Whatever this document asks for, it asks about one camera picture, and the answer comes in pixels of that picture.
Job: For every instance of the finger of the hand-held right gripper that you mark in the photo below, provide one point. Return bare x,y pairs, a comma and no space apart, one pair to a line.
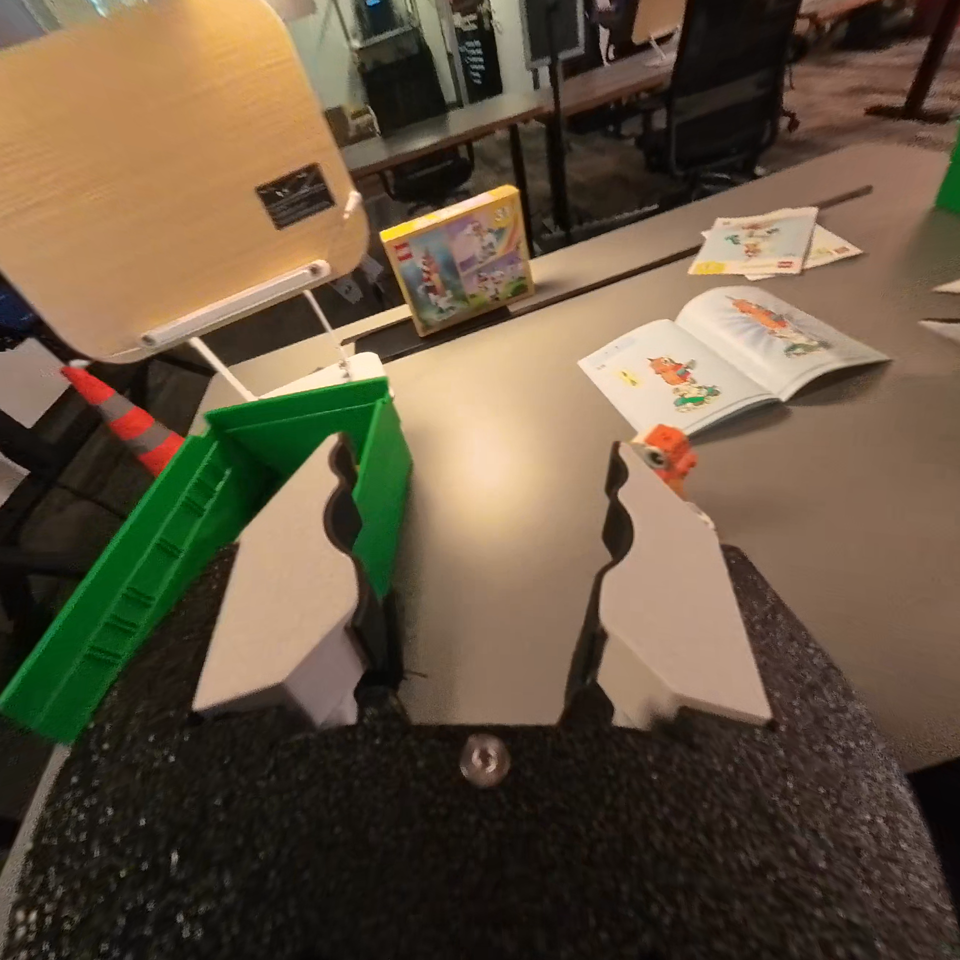
946,331
951,286

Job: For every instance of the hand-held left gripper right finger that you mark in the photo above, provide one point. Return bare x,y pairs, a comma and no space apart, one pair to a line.
675,607

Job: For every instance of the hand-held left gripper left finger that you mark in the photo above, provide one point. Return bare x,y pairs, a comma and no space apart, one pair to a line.
285,592

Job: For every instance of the colourful lego model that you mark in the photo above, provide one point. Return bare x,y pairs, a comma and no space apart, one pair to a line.
664,457

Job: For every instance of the yellow lego set box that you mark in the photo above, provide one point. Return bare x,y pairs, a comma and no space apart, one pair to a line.
457,259

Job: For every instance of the pale yellow closed instruction booklet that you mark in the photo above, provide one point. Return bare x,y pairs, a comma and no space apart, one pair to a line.
832,253

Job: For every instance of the light blue closed instruction booklet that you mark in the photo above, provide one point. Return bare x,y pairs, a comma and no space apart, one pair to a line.
757,240

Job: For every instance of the open instruction booklet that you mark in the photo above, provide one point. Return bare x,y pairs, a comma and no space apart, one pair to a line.
735,345

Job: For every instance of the dark table leg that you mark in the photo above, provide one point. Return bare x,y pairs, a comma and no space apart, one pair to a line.
930,67

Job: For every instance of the orange traffic cone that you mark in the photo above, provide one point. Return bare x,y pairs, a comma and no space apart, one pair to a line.
124,424

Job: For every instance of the black office chair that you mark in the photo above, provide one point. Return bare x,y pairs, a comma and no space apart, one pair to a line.
720,90

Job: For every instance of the long background desk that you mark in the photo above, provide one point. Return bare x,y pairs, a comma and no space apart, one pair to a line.
450,127

